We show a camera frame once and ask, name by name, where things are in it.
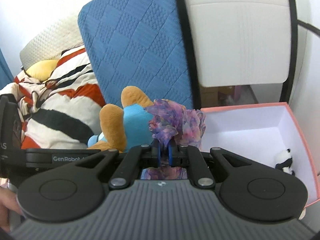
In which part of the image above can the purple floral scarf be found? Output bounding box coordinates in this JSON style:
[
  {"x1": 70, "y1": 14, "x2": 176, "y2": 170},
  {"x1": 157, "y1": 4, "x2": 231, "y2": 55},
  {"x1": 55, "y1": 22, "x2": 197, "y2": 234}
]
[{"x1": 140, "y1": 99, "x2": 206, "y2": 180}]

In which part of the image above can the brown bear plush blue shirt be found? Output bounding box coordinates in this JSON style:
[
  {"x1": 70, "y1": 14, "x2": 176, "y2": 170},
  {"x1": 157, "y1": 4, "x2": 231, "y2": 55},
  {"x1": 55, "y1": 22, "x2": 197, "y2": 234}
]
[{"x1": 87, "y1": 86, "x2": 153, "y2": 152}]

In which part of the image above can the person left hand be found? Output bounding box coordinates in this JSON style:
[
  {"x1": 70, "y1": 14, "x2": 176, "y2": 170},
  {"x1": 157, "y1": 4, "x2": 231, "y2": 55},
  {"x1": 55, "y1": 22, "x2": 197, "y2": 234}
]
[{"x1": 0, "y1": 187, "x2": 22, "y2": 232}]

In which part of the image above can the cardboard box under chair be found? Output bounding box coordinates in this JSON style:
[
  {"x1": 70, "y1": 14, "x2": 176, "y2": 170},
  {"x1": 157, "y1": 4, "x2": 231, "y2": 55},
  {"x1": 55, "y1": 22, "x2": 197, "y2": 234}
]
[{"x1": 200, "y1": 86, "x2": 219, "y2": 108}]

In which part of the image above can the striped fleece blanket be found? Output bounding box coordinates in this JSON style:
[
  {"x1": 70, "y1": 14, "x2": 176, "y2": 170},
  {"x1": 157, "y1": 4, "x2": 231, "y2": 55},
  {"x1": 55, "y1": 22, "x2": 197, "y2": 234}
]
[{"x1": 1, "y1": 46, "x2": 105, "y2": 150}]

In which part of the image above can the blue curtain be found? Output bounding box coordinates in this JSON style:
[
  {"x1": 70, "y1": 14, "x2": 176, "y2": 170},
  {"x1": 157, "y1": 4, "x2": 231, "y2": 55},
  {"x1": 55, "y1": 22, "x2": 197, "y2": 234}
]
[{"x1": 0, "y1": 50, "x2": 14, "y2": 89}]

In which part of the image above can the pink storage box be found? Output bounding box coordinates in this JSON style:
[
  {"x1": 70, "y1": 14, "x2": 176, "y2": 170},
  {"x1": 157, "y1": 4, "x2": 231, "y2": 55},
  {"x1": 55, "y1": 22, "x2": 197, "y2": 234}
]
[{"x1": 201, "y1": 102, "x2": 319, "y2": 206}]

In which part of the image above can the pink stool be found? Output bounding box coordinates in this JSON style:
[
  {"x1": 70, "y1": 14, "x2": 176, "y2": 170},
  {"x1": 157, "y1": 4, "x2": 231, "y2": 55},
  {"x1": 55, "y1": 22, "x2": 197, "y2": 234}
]
[{"x1": 233, "y1": 86, "x2": 242, "y2": 101}]

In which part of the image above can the yellow plush pillow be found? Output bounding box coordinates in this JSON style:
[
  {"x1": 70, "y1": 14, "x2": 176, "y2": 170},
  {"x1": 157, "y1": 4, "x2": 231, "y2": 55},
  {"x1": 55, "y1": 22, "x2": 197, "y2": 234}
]
[{"x1": 25, "y1": 60, "x2": 58, "y2": 81}]

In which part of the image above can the small panda plush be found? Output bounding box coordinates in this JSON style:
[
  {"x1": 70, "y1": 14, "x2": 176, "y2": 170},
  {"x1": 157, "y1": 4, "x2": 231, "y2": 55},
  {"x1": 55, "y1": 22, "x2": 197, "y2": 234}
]
[{"x1": 274, "y1": 148, "x2": 295, "y2": 176}]

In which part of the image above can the blue quilted mat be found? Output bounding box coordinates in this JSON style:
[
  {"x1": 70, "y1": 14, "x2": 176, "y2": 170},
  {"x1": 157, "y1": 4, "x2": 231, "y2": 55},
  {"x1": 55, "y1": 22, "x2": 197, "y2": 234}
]
[{"x1": 78, "y1": 0, "x2": 193, "y2": 108}]

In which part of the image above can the beige chair backrest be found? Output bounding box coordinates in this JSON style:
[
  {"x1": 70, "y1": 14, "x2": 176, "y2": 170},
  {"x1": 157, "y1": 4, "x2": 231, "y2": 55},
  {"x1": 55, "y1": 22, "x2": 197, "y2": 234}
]
[{"x1": 176, "y1": 0, "x2": 298, "y2": 107}]

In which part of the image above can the cream quilted headboard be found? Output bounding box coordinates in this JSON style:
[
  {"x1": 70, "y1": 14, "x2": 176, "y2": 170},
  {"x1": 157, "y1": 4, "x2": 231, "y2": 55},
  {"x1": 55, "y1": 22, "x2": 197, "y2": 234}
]
[{"x1": 20, "y1": 15, "x2": 84, "y2": 70}]

